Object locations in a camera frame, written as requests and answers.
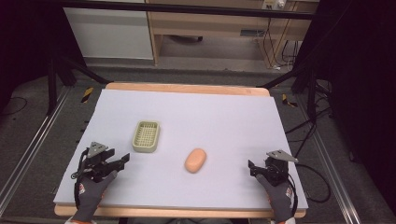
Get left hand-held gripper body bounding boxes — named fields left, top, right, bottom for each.
left=81, top=141, right=117, bottom=184

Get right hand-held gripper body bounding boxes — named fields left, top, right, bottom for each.
left=262, top=149, right=299, bottom=188

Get person's right hand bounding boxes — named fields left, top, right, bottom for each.
left=255, top=173, right=296, bottom=224

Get person's left hand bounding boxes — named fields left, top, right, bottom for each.
left=71, top=169, right=120, bottom=223

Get green slotted soap dish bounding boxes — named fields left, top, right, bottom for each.
left=132, top=119, right=162, bottom=154

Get orange bread roll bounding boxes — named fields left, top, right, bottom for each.
left=184, top=147, right=208, bottom=175

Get yellow black floor tape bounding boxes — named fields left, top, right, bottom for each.
left=80, top=86, right=94, bottom=105
left=281, top=93, right=299, bottom=109

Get white table mat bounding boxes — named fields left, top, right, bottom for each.
left=52, top=89, right=309, bottom=210

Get wooden table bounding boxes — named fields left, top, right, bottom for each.
left=53, top=81, right=308, bottom=219

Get white cabinet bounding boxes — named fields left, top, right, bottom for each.
left=63, top=7, right=154, bottom=61

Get wooden desk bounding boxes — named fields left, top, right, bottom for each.
left=145, top=0, right=319, bottom=68

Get white power strip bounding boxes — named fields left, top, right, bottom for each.
left=262, top=0, right=287, bottom=10

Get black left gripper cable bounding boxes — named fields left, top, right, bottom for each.
left=70, top=148, right=92, bottom=210

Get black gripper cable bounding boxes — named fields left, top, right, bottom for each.
left=70, top=148, right=92, bottom=210
left=287, top=162, right=332, bottom=217

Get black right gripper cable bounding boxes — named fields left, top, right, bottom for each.
left=287, top=162, right=332, bottom=217

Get metal floor rail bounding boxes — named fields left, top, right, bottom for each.
left=294, top=92, right=362, bottom=224
left=0, top=86, right=72, bottom=217

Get black frame leg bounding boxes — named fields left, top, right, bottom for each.
left=255, top=60, right=319, bottom=123
left=46, top=54, right=110, bottom=117

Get black floor cable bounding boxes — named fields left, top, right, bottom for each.
left=0, top=95, right=29, bottom=119

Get cables under desk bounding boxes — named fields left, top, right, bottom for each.
left=262, top=17, right=301, bottom=69

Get black metal frame bar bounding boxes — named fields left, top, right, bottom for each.
left=60, top=0, right=316, bottom=21

